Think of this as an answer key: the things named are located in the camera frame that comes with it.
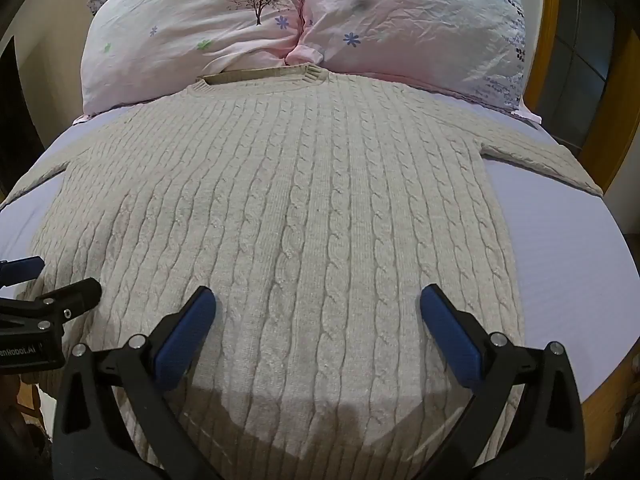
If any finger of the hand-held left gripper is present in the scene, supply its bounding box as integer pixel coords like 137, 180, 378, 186
0, 277, 103, 322
0, 256, 46, 290

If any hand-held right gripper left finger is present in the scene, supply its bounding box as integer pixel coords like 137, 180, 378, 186
52, 286, 224, 480

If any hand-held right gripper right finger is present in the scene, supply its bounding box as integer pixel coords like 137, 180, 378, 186
419, 283, 585, 480

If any beige cable-knit sweater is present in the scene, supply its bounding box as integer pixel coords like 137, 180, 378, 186
0, 63, 604, 467

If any pink tree-print pillow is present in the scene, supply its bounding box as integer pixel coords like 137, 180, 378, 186
80, 0, 313, 115

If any pink floral pillow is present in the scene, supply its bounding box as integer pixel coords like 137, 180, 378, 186
286, 0, 543, 125

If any wooden bed frame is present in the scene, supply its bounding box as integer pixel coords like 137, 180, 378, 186
522, 0, 640, 204

